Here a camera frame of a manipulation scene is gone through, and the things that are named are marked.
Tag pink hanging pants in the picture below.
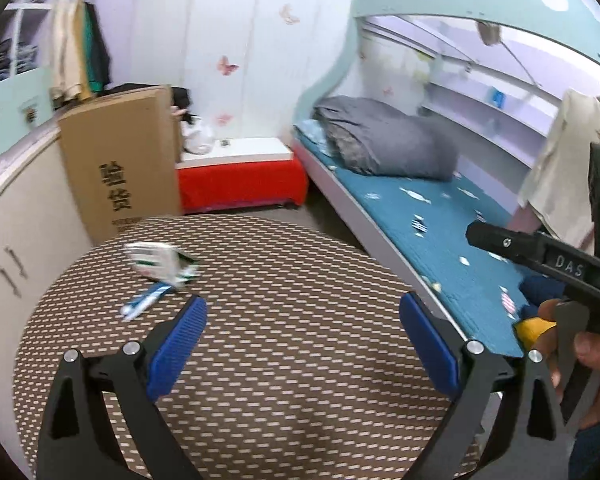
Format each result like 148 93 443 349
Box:
510 204 549 234

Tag grey folded quilt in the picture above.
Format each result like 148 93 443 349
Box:
312 96 460 182

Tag black bag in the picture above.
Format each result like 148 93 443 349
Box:
170 86 197 123

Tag stack of folded clothes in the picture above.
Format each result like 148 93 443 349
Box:
0 40 38 82

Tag blue and white wrapper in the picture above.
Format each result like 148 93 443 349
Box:
120 282 173 322

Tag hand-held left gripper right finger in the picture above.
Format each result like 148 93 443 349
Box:
399 291 576 480

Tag yellow cloth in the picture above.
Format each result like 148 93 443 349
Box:
514 317 558 352

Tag white plastic bag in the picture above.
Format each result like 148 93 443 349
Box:
182 120 215 156

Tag red cabinet with white top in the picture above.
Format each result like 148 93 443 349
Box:
175 137 309 214

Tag navy blue cloth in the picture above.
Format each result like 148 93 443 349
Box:
520 272 566 307

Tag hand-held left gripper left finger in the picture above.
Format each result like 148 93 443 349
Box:
36 295 209 480

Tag round table with dotted cloth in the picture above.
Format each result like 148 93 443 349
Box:
12 215 487 480

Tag white and green packet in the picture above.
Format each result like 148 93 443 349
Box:
124 242 201 290

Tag cream hanging garment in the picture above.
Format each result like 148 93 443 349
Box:
50 0 92 103

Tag pale green board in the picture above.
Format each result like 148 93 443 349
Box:
0 67 57 171

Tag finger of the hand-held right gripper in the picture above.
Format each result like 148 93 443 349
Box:
466 221 547 267

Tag white wall shelf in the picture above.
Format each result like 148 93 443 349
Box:
420 67 566 168

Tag green hanging garment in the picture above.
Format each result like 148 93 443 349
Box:
82 5 112 97

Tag bed with teal sheet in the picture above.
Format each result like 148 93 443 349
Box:
290 0 600 358

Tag white cabinet with metal handles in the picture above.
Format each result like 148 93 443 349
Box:
0 120 95 461

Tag light blue pillow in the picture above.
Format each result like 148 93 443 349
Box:
297 120 331 155

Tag teal quilted mattress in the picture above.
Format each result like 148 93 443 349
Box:
294 120 571 358

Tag beige hanging garment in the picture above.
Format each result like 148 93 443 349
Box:
517 89 600 256

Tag beige hanging pouch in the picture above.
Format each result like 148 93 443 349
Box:
475 20 504 47

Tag person's right forearm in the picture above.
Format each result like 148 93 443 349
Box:
569 416 600 480

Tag cardboard box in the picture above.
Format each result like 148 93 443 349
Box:
57 85 183 246

